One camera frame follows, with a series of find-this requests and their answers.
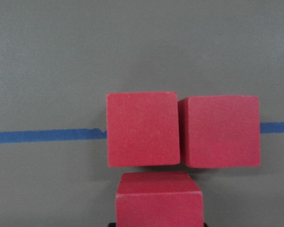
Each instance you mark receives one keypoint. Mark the red cube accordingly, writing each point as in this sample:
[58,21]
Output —
[219,131]
[158,199]
[142,129]

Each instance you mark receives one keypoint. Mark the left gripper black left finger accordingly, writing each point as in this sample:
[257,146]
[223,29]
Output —
[111,224]

